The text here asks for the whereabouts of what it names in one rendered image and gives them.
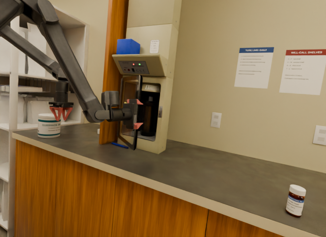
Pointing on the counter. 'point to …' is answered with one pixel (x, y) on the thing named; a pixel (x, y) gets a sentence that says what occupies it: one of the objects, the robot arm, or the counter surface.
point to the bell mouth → (151, 88)
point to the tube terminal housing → (165, 41)
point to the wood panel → (118, 17)
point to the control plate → (134, 67)
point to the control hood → (150, 58)
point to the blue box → (127, 46)
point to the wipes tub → (48, 126)
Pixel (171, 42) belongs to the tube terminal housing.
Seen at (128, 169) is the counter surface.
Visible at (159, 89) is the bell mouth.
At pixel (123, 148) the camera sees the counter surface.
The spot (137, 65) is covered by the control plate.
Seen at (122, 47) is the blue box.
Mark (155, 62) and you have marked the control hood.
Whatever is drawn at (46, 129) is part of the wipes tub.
